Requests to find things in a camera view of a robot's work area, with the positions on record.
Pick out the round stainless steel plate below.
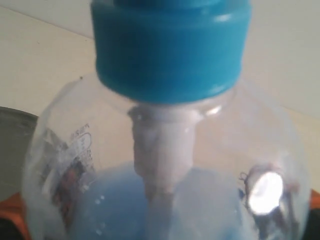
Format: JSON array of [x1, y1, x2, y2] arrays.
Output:
[[0, 106, 38, 200]]

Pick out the blue soap pump bottle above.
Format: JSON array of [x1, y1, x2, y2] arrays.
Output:
[[21, 0, 311, 240]]

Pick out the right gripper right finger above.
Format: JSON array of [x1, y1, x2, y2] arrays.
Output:
[[308, 190, 320, 240]]

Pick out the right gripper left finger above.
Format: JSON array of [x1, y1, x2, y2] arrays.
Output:
[[0, 192, 32, 240]]

